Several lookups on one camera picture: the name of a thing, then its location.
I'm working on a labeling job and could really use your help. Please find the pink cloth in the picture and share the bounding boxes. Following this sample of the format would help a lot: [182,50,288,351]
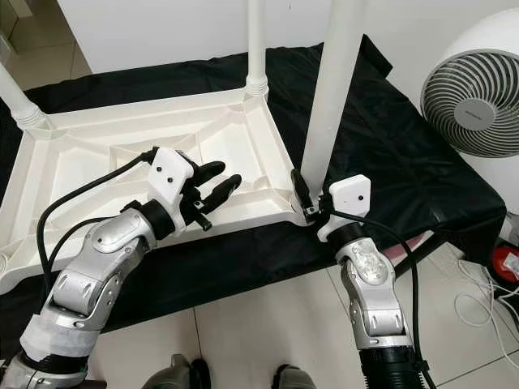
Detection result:
[389,235,427,256]

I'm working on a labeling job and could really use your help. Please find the white floor cable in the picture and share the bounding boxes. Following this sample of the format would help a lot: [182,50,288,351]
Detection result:
[454,247,519,329]

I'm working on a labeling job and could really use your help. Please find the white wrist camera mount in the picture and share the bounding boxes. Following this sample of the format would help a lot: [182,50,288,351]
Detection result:
[316,173,372,242]
[146,147,199,236]

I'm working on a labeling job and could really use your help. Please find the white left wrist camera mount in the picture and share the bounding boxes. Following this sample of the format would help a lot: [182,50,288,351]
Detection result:
[146,147,199,236]

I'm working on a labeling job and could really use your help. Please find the white round fan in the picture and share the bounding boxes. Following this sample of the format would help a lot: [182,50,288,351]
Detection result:
[420,10,519,159]

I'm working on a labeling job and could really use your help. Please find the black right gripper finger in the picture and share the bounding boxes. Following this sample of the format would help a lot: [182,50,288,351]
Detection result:
[292,169,315,216]

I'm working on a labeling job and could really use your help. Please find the white plastic table top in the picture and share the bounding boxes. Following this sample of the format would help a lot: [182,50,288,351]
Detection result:
[0,85,309,297]

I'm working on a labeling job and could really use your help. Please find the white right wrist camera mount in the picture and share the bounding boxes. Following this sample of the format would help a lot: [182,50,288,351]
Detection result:
[316,173,372,242]

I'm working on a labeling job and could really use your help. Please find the black tablecloth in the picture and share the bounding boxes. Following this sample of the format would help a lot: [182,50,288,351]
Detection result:
[0,34,508,357]

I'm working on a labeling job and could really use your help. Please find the white plastic table leg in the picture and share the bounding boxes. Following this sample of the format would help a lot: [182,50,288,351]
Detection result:
[0,61,51,129]
[298,0,370,199]
[245,0,270,96]

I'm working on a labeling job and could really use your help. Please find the grey left robot foot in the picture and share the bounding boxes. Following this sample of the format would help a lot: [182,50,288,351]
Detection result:
[146,355,210,389]

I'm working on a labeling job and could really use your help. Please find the white rounded appliance body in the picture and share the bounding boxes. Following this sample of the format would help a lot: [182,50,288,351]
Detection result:
[474,154,519,244]

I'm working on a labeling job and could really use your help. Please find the grey right robot foot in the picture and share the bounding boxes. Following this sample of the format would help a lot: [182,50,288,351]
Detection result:
[272,365,317,389]

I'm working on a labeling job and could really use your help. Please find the grey robot foot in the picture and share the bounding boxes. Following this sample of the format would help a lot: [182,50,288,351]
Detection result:
[272,365,317,389]
[146,355,210,389]

